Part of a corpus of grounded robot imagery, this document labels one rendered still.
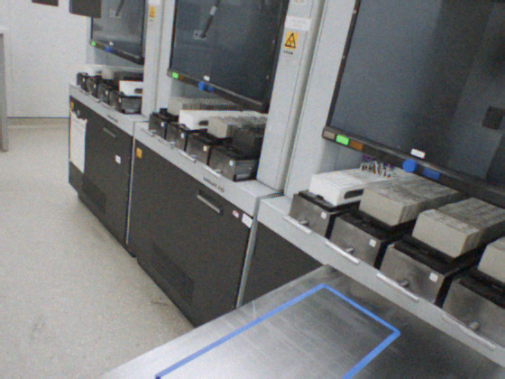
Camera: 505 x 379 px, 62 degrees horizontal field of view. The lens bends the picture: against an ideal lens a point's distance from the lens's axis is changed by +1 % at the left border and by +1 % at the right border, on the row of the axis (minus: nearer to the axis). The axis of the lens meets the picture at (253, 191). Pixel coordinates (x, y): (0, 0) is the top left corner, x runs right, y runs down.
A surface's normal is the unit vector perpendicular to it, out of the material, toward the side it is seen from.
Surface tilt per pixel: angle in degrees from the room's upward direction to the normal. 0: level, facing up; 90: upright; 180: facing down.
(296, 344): 0
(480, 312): 90
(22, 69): 90
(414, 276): 90
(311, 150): 90
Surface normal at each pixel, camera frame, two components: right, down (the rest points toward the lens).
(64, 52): 0.63, 0.38
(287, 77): -0.76, 0.11
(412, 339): 0.17, -0.92
